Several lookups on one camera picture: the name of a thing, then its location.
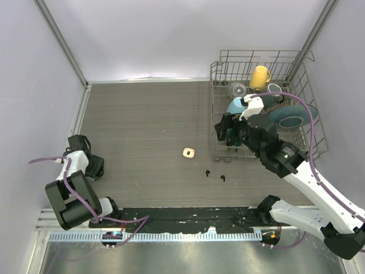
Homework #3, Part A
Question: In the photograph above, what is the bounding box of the cream earbud charging case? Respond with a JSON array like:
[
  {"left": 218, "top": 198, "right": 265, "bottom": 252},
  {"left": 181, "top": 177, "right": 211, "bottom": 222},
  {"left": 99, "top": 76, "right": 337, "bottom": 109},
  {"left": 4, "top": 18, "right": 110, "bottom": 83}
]
[{"left": 182, "top": 148, "right": 195, "bottom": 159}]

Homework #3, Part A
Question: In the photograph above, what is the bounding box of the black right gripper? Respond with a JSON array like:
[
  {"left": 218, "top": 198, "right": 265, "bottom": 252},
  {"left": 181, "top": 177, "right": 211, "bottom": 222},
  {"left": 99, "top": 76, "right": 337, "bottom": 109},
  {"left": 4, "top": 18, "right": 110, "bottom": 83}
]
[{"left": 215, "top": 112, "right": 263, "bottom": 158}]

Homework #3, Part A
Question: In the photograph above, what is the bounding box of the yellow mug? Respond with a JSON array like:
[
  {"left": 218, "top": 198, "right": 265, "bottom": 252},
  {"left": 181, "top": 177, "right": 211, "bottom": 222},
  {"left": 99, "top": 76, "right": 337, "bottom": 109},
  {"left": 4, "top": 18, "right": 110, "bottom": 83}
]
[{"left": 249, "top": 66, "right": 272, "bottom": 90}]

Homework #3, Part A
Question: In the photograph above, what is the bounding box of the dark teal mug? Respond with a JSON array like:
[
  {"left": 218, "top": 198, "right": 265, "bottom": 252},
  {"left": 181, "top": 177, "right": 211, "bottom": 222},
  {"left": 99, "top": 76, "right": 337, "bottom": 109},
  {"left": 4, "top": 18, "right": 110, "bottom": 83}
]
[{"left": 226, "top": 128, "right": 242, "bottom": 147}]

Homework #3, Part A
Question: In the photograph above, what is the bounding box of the metal wire dish rack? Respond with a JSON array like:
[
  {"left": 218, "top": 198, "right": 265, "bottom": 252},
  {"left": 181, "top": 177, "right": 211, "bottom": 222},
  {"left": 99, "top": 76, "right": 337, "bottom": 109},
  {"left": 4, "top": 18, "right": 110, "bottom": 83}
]
[{"left": 210, "top": 50, "right": 328, "bottom": 159}]

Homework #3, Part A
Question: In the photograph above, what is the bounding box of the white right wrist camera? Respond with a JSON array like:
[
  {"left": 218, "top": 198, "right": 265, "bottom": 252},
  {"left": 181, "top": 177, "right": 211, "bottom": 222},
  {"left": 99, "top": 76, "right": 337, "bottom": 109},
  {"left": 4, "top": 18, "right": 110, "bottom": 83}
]
[{"left": 239, "top": 94, "right": 264, "bottom": 121}]

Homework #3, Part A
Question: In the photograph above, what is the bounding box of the dark grey-green mug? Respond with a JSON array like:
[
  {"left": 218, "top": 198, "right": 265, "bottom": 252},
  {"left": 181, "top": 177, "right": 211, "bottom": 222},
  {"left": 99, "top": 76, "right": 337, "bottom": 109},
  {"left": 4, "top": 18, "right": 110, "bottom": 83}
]
[{"left": 261, "top": 83, "right": 283, "bottom": 108}]

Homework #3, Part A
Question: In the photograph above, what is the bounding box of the clear glass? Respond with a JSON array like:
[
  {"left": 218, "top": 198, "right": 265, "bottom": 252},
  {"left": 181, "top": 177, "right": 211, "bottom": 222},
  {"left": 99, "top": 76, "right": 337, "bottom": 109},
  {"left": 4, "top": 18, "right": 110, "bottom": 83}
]
[{"left": 228, "top": 82, "right": 247, "bottom": 99}]

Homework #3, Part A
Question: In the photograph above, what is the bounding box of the white slotted cable duct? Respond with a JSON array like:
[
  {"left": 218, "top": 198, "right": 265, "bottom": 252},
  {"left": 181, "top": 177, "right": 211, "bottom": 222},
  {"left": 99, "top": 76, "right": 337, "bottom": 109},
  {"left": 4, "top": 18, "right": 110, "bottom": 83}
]
[{"left": 48, "top": 230, "right": 262, "bottom": 243}]

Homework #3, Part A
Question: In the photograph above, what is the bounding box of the aluminium frame rail left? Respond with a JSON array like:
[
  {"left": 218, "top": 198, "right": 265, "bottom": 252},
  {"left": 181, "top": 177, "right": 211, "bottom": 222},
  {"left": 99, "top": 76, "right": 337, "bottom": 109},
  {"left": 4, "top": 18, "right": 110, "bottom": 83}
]
[{"left": 31, "top": 84, "right": 95, "bottom": 230}]

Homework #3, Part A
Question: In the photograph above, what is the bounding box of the blue ceramic plate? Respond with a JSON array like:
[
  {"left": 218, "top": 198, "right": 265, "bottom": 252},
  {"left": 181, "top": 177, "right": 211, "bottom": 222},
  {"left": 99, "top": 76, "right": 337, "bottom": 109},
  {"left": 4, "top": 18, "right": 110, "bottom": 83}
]
[{"left": 267, "top": 104, "right": 311, "bottom": 129}]

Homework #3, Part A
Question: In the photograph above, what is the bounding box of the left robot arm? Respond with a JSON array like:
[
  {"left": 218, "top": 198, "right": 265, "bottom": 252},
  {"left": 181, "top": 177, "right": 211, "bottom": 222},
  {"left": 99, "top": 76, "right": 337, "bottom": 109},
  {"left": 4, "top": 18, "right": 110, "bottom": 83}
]
[{"left": 45, "top": 135, "right": 121, "bottom": 231}]

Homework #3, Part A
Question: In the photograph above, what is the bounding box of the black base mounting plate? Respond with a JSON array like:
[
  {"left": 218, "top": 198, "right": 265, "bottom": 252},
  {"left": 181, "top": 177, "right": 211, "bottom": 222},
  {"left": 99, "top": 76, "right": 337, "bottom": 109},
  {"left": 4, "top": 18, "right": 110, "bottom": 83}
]
[{"left": 88, "top": 205, "right": 293, "bottom": 233}]

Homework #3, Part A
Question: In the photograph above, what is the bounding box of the light blue mug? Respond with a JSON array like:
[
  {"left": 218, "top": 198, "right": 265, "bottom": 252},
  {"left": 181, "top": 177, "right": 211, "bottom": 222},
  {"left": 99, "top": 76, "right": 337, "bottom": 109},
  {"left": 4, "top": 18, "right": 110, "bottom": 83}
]
[{"left": 226, "top": 97, "right": 246, "bottom": 115}]

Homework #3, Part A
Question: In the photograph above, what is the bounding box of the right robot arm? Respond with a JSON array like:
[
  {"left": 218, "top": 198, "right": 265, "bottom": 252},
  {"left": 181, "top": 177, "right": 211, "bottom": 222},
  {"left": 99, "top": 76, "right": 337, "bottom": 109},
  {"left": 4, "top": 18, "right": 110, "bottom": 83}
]
[{"left": 214, "top": 113, "right": 364, "bottom": 260}]

